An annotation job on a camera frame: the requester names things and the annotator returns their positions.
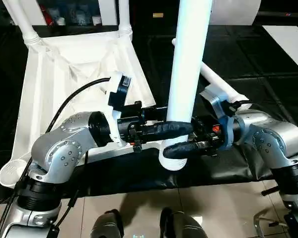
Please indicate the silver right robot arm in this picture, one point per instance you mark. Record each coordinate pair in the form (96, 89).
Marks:
(273, 144)

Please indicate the black right robot foot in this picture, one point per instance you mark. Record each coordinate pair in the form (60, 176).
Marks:
(181, 225)

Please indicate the black robot foot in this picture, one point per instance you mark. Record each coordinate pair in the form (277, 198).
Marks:
(181, 225)
(107, 227)

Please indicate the black metal table leg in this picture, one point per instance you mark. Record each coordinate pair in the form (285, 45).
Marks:
(270, 190)

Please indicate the white plastic table top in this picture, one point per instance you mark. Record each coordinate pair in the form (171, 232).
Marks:
(54, 74)

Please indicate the black box with yellow label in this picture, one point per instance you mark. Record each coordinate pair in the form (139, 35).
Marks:
(154, 12)

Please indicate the silver metal stand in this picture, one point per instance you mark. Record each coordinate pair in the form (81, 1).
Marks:
(262, 220)

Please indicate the black left robot foot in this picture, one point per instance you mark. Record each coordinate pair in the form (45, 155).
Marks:
(107, 227)

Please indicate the white flat board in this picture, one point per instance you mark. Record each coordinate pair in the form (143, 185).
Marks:
(288, 44)

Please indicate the white cabinet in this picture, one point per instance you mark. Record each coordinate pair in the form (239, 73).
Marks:
(25, 10)

